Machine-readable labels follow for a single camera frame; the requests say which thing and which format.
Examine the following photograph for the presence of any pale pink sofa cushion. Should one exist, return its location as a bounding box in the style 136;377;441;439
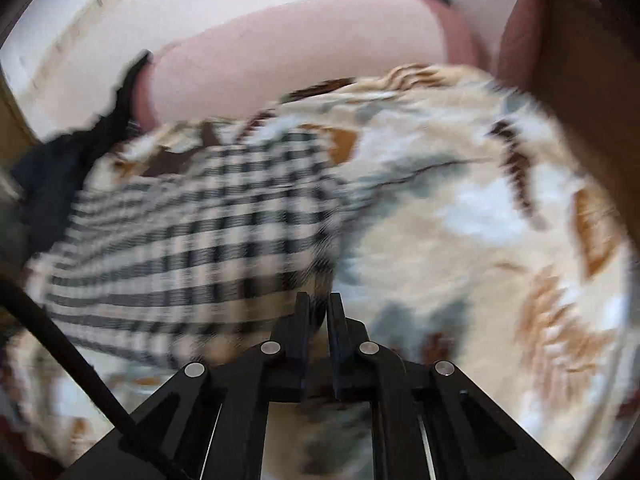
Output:
447;0;533;63

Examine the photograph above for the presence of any pink sofa backrest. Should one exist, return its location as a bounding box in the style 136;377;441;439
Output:
135;0;493;131

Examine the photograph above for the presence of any leaf print blanket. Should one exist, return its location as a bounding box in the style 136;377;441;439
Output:
0;62;640;480

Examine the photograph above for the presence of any black white checked coat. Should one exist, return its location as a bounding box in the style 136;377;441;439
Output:
27;127;363;372

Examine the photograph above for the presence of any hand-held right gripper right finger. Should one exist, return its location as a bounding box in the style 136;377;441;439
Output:
327;292;576;480

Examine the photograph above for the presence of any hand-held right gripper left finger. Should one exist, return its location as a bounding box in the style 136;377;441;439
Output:
60;292;313;480

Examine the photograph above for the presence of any pile of dark clothes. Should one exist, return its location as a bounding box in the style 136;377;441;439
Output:
10;50;154;256

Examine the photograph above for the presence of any black cable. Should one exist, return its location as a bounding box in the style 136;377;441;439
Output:
0;279;188;480

